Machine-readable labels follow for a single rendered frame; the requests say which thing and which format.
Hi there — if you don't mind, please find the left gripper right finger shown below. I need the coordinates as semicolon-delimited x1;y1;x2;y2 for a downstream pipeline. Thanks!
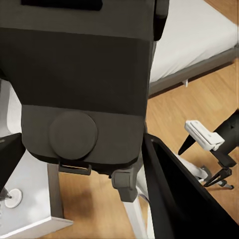
141;132;239;239

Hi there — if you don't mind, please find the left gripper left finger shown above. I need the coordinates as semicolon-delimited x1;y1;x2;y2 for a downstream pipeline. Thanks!
0;132;26;192

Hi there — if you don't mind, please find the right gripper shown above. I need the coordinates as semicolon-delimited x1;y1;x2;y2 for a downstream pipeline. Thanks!
178;120;239;187

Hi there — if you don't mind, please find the camera tripod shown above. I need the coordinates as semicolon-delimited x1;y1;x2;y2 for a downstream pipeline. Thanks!
99;42;234;239

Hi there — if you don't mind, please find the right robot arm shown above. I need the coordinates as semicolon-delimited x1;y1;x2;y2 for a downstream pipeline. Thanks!
178;108;239;187

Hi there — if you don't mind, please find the digital camera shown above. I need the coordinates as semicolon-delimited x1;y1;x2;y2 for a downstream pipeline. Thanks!
0;0;170;176

